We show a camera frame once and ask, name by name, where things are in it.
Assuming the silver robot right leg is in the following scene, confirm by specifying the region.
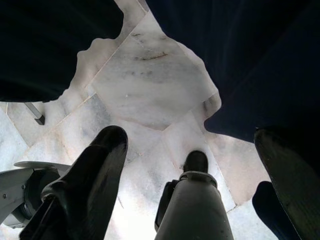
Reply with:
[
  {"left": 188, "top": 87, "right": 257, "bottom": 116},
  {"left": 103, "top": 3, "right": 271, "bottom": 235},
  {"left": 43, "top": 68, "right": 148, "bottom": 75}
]
[{"left": 154, "top": 170, "right": 236, "bottom": 240}]

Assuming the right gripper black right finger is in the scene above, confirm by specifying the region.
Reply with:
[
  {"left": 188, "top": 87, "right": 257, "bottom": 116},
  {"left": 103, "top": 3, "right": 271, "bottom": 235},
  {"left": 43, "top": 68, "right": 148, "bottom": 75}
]
[{"left": 253, "top": 127, "right": 320, "bottom": 240}]

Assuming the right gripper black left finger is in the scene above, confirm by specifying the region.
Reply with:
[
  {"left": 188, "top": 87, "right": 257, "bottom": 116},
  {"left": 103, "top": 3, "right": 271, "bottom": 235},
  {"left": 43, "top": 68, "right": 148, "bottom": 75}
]
[{"left": 18, "top": 125, "right": 129, "bottom": 240}]

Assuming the black polo shirt with logo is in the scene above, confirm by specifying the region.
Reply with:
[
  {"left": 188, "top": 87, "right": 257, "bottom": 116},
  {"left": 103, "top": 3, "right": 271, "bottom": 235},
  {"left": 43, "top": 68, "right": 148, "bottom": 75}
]
[{"left": 0, "top": 0, "right": 125, "bottom": 103}]

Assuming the silver clothes rack end frame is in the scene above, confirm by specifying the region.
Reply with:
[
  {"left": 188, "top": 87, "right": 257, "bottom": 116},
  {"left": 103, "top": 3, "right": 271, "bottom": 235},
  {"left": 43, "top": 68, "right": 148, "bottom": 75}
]
[{"left": 23, "top": 102, "right": 46, "bottom": 126}]

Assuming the navy garment with red stripes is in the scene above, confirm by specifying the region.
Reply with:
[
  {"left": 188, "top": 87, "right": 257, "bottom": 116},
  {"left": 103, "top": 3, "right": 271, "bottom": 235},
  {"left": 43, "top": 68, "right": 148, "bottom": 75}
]
[{"left": 144, "top": 0, "right": 320, "bottom": 240}]

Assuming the black robot right foot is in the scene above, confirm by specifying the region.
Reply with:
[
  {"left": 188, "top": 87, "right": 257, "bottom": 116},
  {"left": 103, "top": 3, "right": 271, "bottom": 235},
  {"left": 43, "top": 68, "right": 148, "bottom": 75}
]
[{"left": 183, "top": 149, "right": 210, "bottom": 174}]

